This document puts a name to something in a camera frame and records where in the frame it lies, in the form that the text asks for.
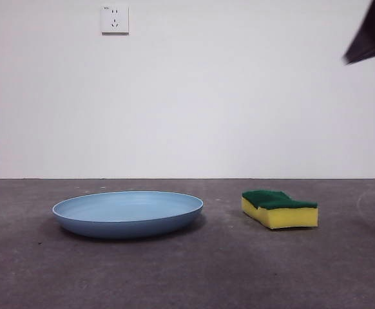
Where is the blue round plate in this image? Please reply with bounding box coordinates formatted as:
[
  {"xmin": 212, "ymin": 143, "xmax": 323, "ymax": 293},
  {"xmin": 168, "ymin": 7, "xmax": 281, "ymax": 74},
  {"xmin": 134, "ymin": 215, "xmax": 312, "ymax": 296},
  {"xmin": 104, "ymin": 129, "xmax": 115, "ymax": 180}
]
[{"xmin": 52, "ymin": 190, "xmax": 204, "ymax": 239}]

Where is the white wall socket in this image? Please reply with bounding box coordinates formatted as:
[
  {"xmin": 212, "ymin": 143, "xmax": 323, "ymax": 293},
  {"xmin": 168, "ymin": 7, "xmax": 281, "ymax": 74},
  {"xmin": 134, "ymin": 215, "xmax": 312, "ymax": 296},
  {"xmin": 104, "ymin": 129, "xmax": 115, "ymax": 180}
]
[{"xmin": 101, "ymin": 3, "xmax": 130, "ymax": 35}]

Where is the yellow sponge with green pad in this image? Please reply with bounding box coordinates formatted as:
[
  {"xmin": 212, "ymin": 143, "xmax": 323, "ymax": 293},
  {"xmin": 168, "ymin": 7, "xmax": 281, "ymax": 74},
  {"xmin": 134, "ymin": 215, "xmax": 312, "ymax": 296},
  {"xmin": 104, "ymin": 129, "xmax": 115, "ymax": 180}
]
[{"xmin": 241, "ymin": 189, "xmax": 320, "ymax": 230}]

